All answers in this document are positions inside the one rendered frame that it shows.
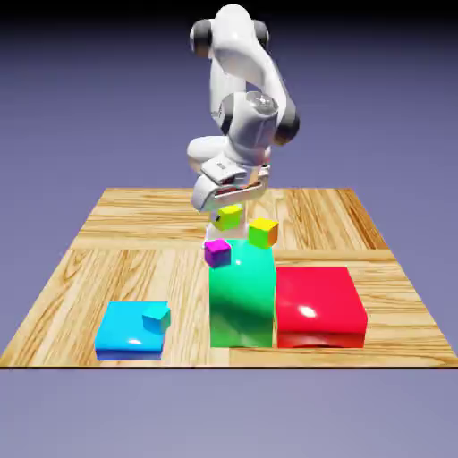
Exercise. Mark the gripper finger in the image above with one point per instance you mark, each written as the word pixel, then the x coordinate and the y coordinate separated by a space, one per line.
pixel 216 217

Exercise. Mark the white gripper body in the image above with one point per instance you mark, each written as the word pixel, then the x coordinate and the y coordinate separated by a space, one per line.
pixel 204 195

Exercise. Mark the small yellow-green cube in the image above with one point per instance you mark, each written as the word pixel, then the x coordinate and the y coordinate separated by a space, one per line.
pixel 229 217

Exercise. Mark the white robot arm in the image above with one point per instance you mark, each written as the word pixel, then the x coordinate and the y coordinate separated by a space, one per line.
pixel 247 125

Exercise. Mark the small magenta cube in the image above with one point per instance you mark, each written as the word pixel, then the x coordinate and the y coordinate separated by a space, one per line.
pixel 217 253

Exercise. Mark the small yellow and orange cube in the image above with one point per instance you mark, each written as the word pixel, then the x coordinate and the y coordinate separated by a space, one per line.
pixel 262 232

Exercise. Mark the small cyan cube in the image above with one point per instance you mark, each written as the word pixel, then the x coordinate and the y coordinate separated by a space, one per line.
pixel 156 318

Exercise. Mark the large green box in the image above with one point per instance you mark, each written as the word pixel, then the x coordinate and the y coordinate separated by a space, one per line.
pixel 241 300

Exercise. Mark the large red box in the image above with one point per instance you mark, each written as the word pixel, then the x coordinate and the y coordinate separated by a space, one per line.
pixel 318 304

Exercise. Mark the large blue box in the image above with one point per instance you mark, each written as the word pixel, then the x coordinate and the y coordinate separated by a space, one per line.
pixel 121 329

